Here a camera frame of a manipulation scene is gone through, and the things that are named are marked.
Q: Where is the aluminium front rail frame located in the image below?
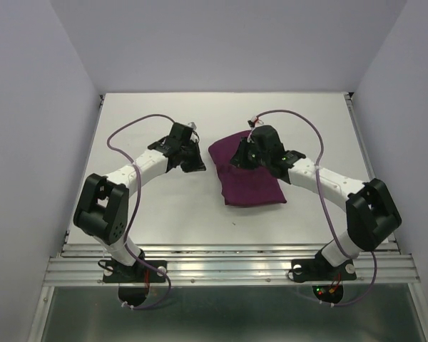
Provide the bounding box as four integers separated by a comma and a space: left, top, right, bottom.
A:
44, 243, 420, 287

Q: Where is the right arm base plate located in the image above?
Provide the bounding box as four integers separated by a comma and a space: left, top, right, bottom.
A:
286, 259, 357, 283

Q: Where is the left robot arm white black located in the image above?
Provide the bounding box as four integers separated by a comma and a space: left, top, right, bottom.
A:
73, 123, 206, 283

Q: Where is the purple surgical cloth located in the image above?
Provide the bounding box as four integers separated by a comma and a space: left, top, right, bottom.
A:
208, 130, 287, 207

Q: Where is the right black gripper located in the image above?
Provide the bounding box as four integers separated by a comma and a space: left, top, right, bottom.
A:
228, 137, 270, 170

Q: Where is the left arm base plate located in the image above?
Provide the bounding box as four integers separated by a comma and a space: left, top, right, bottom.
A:
97, 259, 165, 284

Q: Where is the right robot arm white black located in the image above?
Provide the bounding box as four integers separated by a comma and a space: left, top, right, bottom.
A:
230, 125, 402, 283

